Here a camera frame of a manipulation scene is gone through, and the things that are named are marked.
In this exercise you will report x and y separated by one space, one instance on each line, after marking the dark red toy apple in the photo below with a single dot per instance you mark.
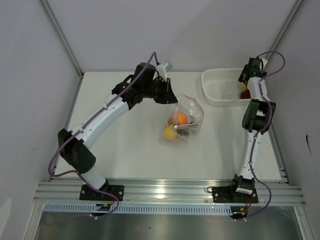
245 95

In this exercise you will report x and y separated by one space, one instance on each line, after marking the grey aluminium corner post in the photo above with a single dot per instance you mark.
285 28

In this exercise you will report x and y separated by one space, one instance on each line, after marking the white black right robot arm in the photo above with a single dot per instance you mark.
256 122

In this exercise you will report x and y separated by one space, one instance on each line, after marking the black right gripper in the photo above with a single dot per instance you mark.
244 71

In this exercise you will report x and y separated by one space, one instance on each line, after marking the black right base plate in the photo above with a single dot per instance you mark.
225 195

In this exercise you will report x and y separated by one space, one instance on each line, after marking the white slotted cable duct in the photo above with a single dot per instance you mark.
98 208

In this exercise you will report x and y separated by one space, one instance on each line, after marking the aluminium mounting rail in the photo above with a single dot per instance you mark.
162 191

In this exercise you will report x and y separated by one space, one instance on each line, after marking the pink toy peach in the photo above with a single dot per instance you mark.
244 87
181 118

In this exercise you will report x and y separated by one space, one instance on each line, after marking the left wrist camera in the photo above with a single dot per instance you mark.
163 69

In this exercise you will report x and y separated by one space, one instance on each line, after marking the white perforated plastic basket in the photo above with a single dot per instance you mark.
221 87

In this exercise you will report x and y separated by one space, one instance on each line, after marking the orange toy pineapple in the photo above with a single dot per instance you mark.
183 131

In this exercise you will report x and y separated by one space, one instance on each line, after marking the yellow toy lemon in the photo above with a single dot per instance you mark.
170 133

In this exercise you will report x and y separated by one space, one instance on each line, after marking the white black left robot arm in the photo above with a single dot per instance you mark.
75 145

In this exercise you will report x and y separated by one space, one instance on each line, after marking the clear pink-dotted zip bag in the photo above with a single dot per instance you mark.
191 108

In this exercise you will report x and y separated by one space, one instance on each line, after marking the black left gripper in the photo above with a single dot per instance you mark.
168 96

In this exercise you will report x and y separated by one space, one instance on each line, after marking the left grey corner post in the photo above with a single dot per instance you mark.
57 29

